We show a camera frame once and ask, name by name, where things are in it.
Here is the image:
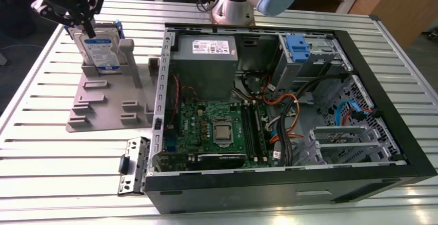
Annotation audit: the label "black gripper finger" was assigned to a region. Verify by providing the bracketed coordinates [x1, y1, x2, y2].
[76, 0, 104, 38]
[30, 0, 81, 28]

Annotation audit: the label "hard disk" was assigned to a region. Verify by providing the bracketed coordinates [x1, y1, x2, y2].
[62, 19, 124, 73]

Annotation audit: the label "grey parts rack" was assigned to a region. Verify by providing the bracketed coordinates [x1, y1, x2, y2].
[63, 39, 160, 133]

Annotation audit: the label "grey power supply unit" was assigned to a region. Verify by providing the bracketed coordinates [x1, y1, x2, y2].
[169, 34, 238, 103]

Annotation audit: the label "green motherboard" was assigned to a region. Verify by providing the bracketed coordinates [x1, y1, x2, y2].
[161, 100, 274, 169]

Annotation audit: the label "blue drive latch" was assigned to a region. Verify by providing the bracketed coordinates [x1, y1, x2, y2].
[282, 35, 311, 62]

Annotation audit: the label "silver CPU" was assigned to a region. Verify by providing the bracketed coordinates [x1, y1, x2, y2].
[212, 124, 233, 144]

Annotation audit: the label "metal optical drive cage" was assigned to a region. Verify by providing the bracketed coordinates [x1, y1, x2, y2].
[270, 34, 352, 92]

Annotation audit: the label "RAM stick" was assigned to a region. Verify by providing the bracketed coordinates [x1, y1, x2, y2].
[253, 101, 268, 161]

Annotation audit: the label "black graphics card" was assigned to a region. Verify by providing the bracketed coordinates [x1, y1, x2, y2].
[154, 152, 246, 171]

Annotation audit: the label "black PC case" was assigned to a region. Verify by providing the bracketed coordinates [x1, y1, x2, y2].
[142, 22, 438, 215]

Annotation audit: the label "wooden cabinet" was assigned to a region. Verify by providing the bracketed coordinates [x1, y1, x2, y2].
[348, 0, 438, 48]

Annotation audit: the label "red thin wire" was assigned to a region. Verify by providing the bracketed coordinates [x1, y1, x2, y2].
[172, 73, 181, 123]

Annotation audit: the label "metal slot bracket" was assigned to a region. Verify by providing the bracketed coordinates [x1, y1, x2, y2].
[117, 137, 150, 197]

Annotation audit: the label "orange power wires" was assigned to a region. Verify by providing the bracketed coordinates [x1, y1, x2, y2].
[262, 93, 304, 144]

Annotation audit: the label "black cable bundle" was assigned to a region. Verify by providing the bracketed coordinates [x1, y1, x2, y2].
[276, 73, 349, 166]

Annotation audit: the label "blue data wire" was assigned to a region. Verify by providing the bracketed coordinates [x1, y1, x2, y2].
[335, 99, 363, 127]

